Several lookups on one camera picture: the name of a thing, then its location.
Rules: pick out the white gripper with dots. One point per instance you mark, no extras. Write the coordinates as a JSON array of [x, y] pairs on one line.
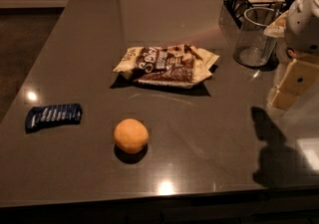
[[304, 30]]

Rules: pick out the blue rxbar wrapper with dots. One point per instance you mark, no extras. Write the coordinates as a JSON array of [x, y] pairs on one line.
[[51, 116]]

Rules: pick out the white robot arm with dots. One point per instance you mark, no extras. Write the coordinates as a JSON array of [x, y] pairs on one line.
[[299, 26]]

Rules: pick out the clear glass cup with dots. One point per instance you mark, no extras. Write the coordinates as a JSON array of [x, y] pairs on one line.
[[253, 48]]

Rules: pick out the brown white snack bag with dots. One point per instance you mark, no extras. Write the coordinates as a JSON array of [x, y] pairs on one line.
[[180, 66]]

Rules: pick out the orange fruit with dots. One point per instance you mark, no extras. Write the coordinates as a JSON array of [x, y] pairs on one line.
[[131, 136]]

